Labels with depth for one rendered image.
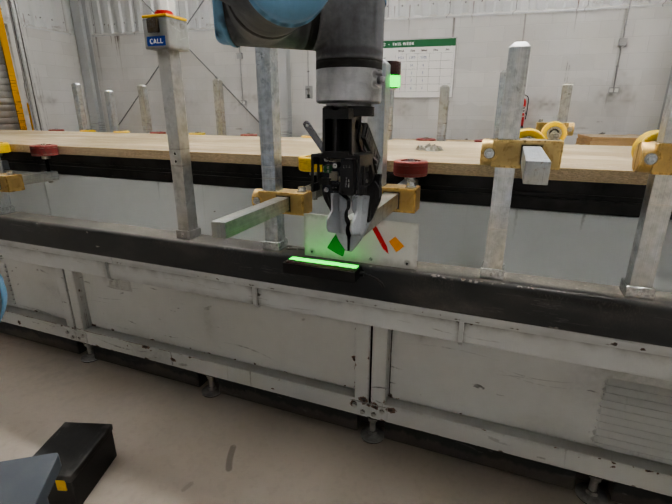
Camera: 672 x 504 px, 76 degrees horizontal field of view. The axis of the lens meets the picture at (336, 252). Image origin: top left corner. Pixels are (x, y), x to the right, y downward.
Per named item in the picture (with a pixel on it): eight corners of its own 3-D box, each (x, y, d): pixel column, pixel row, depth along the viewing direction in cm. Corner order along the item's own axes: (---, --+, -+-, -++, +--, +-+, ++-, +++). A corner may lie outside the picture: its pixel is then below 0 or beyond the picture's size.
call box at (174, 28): (169, 51, 96) (165, 12, 93) (145, 52, 98) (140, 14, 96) (190, 55, 102) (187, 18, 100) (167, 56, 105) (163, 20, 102)
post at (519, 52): (497, 302, 87) (531, 40, 72) (479, 299, 88) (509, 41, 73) (498, 295, 90) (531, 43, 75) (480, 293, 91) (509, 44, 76)
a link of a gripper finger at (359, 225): (338, 259, 63) (339, 196, 60) (351, 248, 68) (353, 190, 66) (358, 261, 62) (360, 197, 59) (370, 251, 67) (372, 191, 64)
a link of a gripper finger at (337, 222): (318, 256, 64) (318, 194, 61) (333, 246, 69) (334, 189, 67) (338, 259, 63) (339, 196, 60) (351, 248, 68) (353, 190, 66)
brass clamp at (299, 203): (302, 216, 96) (301, 194, 95) (250, 211, 101) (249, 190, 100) (313, 211, 102) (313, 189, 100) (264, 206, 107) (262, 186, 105)
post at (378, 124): (378, 292, 96) (386, 58, 81) (363, 289, 98) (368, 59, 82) (382, 286, 100) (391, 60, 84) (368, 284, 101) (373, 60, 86)
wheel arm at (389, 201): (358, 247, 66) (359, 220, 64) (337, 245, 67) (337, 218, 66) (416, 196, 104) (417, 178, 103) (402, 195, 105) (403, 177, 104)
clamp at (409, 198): (414, 214, 87) (416, 189, 86) (351, 208, 92) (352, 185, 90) (420, 208, 92) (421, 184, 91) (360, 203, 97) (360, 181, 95)
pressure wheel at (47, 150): (39, 176, 151) (32, 142, 147) (65, 175, 154) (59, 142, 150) (33, 180, 144) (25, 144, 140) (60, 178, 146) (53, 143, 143)
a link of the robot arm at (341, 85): (331, 74, 64) (394, 72, 61) (330, 109, 65) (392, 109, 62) (304, 68, 56) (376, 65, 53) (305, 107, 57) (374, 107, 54)
